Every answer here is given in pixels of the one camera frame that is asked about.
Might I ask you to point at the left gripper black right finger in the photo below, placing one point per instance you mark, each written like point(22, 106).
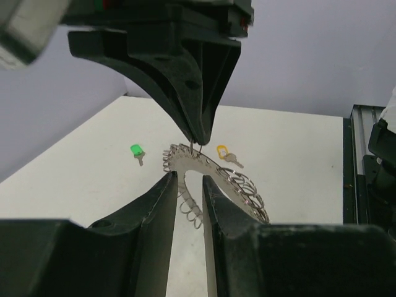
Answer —
point(248, 258)

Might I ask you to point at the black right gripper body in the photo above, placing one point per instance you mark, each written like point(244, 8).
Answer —
point(228, 18)

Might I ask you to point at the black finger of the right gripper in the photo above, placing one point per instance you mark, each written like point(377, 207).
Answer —
point(218, 63)
point(174, 82)

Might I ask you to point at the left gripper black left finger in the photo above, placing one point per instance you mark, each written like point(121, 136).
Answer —
point(126, 253)

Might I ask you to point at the yellow tag key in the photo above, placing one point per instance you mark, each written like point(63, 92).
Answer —
point(224, 154)

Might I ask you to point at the steel keyring disc with rings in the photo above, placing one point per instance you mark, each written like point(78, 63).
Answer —
point(237, 186)

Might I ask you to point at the green tag key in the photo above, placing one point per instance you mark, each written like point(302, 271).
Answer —
point(138, 153)

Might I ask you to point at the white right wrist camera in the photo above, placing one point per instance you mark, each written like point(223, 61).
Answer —
point(26, 29)

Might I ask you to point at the aluminium frame rail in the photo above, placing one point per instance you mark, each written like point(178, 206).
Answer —
point(360, 167)

